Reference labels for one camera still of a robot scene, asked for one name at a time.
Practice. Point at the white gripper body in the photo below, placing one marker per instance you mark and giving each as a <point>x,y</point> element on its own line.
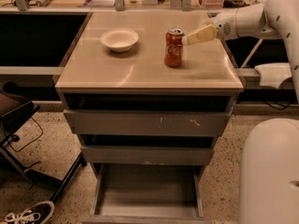
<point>225,25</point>

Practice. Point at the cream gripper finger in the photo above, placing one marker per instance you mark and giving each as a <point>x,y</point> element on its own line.
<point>200,35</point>

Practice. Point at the white plastic cover part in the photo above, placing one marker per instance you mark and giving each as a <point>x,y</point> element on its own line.
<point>273,74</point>

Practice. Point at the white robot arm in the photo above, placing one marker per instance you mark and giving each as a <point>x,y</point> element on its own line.
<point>273,19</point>

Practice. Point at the grey top drawer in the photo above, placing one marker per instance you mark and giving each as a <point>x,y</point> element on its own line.
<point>147,123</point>

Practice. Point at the white paper bowl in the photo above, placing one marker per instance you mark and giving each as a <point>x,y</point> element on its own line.
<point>119,40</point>

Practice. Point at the red coke can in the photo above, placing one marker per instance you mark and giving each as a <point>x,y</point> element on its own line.
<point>173,47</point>

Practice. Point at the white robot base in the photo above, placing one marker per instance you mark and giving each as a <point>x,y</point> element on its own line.
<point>269,174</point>

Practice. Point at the grey open bottom drawer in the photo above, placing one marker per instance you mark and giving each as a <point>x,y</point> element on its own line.
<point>146,194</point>

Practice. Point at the grey middle drawer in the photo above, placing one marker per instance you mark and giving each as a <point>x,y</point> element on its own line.
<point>147,155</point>

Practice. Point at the white stick with black tip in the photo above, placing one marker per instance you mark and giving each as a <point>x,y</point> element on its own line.
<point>252,52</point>

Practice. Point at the black white sneaker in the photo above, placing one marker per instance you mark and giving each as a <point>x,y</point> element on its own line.
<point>39,213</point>

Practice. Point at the grey drawer cabinet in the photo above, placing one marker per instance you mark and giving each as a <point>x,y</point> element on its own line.
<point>97,78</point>

